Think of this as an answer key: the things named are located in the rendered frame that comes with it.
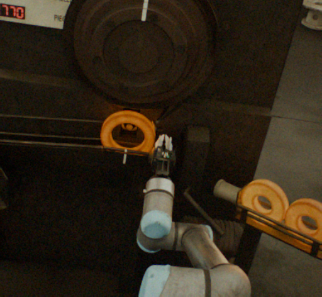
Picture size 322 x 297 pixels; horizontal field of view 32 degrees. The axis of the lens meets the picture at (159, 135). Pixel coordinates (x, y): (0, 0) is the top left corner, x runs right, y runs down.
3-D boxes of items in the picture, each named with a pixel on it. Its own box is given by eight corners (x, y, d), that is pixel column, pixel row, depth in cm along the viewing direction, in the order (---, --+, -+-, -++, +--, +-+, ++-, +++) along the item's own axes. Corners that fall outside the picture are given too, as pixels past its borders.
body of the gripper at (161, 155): (177, 146, 182) (174, 177, 175) (173, 162, 189) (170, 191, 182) (153, 143, 182) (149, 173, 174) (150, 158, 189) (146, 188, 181)
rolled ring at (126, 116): (158, 119, 185) (158, 114, 188) (102, 111, 184) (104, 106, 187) (150, 164, 195) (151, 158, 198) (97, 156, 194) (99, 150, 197)
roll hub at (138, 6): (88, 82, 172) (96, -6, 156) (178, 95, 173) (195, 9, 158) (85, 90, 167) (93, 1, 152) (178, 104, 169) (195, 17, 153)
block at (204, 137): (175, 175, 208) (187, 121, 194) (197, 179, 208) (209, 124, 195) (175, 194, 199) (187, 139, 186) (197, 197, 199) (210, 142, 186)
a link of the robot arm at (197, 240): (267, 283, 120) (209, 219, 187) (210, 278, 119) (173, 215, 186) (260, 335, 120) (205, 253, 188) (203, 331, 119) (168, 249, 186)
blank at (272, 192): (249, 171, 180) (244, 175, 178) (293, 190, 172) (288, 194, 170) (243, 209, 188) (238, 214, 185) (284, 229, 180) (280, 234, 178)
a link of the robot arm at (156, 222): (138, 237, 172) (141, 221, 164) (141, 202, 180) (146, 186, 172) (168, 241, 172) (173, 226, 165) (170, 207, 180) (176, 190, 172)
